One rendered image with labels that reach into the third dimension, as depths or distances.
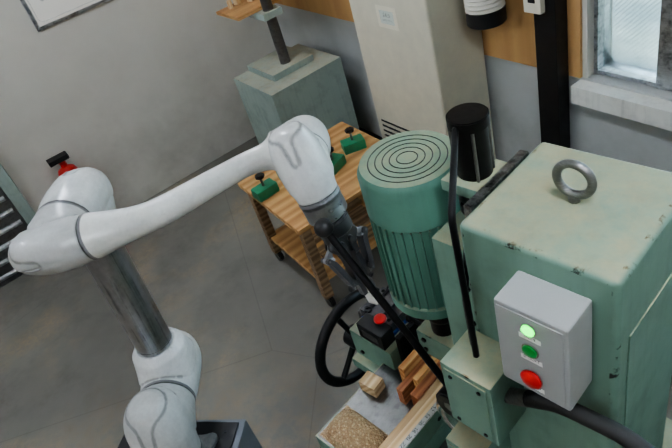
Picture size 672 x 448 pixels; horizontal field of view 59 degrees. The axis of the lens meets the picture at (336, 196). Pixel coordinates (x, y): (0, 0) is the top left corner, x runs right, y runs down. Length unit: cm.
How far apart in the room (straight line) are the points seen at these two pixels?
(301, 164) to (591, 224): 56
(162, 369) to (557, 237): 123
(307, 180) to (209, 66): 304
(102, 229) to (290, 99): 217
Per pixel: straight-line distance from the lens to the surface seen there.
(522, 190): 87
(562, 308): 77
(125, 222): 129
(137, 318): 167
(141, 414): 167
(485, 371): 94
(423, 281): 107
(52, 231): 135
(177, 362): 176
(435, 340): 128
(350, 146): 287
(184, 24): 404
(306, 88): 338
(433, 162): 98
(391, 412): 140
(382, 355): 145
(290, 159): 115
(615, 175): 89
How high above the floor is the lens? 206
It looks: 35 degrees down
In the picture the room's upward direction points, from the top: 18 degrees counter-clockwise
